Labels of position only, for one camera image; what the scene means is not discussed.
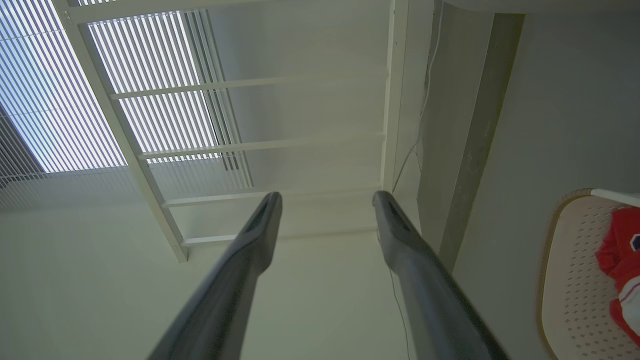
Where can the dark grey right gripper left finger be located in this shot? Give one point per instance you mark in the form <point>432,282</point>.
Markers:
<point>225,295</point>

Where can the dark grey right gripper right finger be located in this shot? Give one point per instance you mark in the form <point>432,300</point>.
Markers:
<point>430,295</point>

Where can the beige perforated plastic laundry basket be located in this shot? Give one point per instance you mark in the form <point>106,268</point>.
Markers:
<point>575,280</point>

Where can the grey concrete column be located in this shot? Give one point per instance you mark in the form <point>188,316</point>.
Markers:
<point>480,125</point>

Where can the red sports jersey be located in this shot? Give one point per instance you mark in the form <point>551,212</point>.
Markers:
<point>617,250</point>

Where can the white slatted window blinds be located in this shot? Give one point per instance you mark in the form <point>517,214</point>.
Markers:
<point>50,100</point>

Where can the white metal ladder frame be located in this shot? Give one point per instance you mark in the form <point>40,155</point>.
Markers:
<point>260,145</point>

